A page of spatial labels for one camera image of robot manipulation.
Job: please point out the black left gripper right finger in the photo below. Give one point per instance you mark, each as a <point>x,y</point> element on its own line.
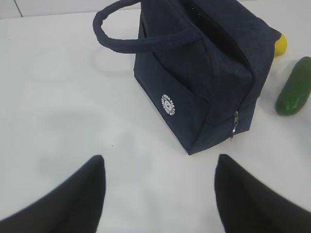
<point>245,205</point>

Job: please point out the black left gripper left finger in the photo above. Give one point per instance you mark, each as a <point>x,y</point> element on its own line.
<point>75,206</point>

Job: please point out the green cucumber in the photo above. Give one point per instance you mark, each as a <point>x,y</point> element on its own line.
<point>296,90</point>

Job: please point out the navy blue lunch bag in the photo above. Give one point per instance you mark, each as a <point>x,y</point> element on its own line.
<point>202,63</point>

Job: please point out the yellow lemon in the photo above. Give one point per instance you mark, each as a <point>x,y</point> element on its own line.
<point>281,46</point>

